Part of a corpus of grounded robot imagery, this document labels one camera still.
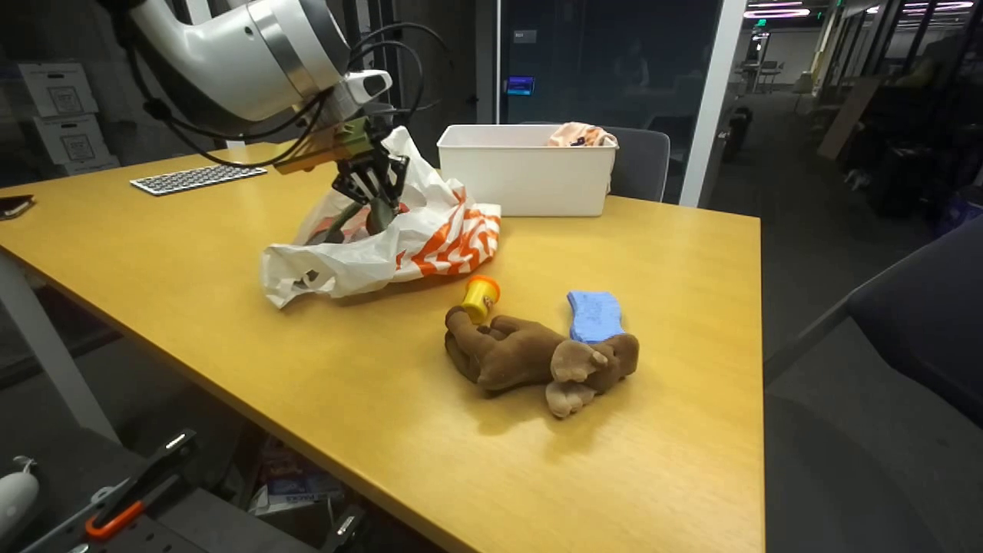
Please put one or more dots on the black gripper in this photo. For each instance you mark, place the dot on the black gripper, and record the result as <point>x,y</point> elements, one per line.
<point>372,177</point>

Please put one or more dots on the yellow container orange cap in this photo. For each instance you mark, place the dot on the yellow container orange cap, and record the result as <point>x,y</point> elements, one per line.
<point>481,298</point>

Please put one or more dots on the brown moose plush toy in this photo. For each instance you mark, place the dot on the brown moose plush toy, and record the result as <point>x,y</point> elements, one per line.
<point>507,350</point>

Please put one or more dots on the blue cloth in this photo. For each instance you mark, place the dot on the blue cloth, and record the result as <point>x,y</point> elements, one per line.
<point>592,317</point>

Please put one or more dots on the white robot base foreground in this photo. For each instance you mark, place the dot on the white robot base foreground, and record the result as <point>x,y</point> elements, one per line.
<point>20,497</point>

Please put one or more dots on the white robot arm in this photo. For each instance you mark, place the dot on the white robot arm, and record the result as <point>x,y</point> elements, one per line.
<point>255,69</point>

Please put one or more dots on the white orange plastic bag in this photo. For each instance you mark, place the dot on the white orange plastic bag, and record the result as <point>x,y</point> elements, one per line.
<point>438,232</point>

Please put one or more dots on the white plastic bin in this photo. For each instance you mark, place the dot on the white plastic bin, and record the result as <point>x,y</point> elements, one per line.
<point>521,169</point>

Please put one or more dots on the orange fabric in bin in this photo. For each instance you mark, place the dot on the orange fabric in bin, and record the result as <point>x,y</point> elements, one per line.
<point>580,135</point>

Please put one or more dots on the white keyboard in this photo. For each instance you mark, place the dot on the white keyboard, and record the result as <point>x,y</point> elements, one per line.
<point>190,180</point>

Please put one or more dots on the grey office chair right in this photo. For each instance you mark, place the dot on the grey office chair right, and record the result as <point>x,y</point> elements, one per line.
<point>641,165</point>

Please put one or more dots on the white cardboard boxes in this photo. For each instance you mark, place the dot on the white cardboard boxes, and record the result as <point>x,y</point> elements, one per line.
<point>66,115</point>

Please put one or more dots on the black phone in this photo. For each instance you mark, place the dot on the black phone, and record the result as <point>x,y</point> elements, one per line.
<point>14,206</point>

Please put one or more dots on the black orange clamp tool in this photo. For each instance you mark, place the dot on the black orange clamp tool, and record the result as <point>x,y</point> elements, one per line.
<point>116,506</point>

